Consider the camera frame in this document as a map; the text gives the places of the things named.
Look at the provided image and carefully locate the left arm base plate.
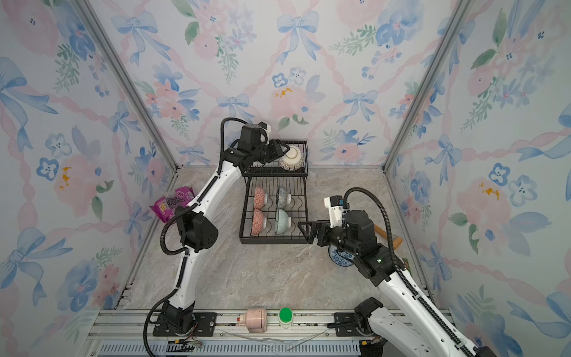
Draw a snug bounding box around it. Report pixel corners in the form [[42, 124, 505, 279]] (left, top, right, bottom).
[[153, 312, 217, 338]]

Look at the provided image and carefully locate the wooden roller tool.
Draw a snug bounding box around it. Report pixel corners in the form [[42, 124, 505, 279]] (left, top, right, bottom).
[[374, 225, 403, 248]]

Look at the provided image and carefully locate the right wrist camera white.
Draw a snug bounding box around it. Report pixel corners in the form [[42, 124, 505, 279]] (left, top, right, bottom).
[[324, 195, 344, 228]]

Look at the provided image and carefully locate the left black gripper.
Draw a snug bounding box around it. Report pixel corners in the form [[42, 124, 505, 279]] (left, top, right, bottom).
[[253, 140, 291, 167]]

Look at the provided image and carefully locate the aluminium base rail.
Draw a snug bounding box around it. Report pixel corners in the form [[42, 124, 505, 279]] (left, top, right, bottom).
[[84, 307, 465, 357]]

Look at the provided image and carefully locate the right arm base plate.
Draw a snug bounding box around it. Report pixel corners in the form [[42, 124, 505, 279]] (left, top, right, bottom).
[[333, 311, 397, 338]]

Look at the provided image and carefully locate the black two-tier dish rack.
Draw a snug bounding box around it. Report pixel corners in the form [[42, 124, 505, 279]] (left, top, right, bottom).
[[239, 140, 309, 245]]

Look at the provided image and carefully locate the blue patterned bowl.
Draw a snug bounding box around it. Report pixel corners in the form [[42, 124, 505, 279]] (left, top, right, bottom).
[[328, 245, 354, 267]]

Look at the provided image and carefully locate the brown white lattice bowl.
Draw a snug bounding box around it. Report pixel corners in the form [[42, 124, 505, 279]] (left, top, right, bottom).
[[278, 146, 304, 172]]

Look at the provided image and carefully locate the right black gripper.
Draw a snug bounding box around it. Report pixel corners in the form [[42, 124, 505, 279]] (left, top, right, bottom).
[[298, 217, 361, 258]]

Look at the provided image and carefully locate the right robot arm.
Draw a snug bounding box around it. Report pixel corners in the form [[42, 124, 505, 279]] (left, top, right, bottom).
[[297, 187, 494, 356]]

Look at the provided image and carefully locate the grey floral patterned bowl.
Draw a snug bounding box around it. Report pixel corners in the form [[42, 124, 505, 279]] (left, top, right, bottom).
[[251, 208, 267, 236]]

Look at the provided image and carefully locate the pink cup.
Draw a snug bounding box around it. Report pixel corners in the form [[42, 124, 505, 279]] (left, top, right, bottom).
[[236, 308, 268, 333]]

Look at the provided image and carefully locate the dark blue striped bowl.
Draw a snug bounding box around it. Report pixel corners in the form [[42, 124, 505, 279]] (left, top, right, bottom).
[[276, 186, 292, 210]]

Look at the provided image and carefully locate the purple snack bag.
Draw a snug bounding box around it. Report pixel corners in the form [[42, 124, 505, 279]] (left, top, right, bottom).
[[150, 186, 195, 223]]

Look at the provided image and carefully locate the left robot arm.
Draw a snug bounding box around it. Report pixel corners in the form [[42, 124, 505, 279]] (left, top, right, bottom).
[[143, 118, 292, 356]]

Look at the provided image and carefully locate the green lid bottle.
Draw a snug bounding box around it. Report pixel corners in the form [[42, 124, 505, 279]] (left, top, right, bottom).
[[277, 307, 294, 329]]

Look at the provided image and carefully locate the red patterned bowl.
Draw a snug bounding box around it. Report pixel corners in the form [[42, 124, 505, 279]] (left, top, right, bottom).
[[254, 186, 269, 210]]

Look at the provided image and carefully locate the light green bowl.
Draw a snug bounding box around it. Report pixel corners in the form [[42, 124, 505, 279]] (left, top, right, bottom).
[[275, 208, 292, 235]]

